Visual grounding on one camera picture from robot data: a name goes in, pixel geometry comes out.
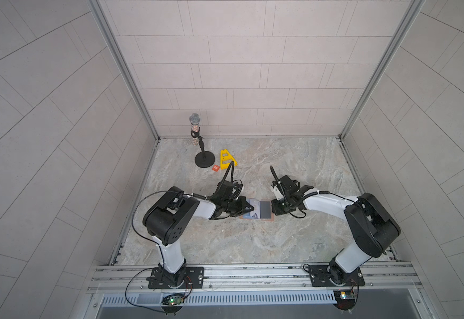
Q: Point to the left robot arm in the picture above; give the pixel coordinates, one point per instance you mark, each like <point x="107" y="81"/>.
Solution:
<point x="168" y="218"/>

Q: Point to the black VIP credit card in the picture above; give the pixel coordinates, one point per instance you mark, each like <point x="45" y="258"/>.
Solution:
<point x="265" y="210"/>

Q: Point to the left green circuit board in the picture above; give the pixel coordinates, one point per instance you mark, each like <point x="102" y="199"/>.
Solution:
<point x="174" y="300"/>

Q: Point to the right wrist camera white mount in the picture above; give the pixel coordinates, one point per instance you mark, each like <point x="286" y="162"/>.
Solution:
<point x="278" y="194"/>

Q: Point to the yellow triangular plastic block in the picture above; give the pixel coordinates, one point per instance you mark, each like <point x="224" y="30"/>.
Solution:
<point x="225" y="159"/>

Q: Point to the right circuit board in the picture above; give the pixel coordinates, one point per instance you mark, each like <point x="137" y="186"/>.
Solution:
<point x="345" y="300"/>

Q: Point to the white credit card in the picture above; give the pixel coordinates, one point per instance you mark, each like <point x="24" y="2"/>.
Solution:
<point x="252" y="209"/>

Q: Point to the aluminium mounting rail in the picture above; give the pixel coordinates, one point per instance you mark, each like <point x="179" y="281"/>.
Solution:
<point x="252" y="277"/>

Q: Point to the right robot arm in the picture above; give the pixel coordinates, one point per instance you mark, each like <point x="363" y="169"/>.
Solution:
<point x="373" y="228"/>

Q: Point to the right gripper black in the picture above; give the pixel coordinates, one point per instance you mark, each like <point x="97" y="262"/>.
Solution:
<point x="277" y="206"/>

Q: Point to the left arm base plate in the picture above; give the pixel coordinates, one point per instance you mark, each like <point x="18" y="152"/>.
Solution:
<point x="191" y="277"/>

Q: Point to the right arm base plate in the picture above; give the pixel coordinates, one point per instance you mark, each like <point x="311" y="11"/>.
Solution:
<point x="327" y="276"/>

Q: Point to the microphone on black stand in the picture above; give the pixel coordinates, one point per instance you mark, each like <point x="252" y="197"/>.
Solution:
<point x="204" y="158"/>

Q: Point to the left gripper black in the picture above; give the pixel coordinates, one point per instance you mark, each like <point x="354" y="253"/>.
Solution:
<point x="241" y="206"/>

